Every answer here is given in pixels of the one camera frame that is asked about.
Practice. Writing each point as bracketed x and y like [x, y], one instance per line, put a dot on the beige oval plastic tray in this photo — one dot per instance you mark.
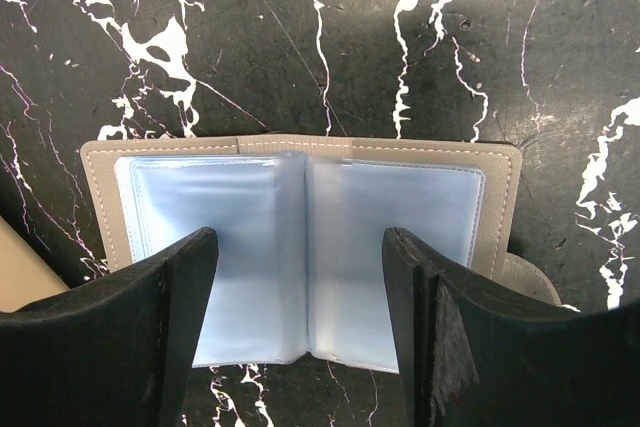
[24, 276]

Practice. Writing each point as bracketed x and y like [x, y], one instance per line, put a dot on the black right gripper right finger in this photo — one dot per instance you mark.
[471, 352]

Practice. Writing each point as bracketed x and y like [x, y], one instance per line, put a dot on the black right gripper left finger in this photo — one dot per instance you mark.
[116, 351]

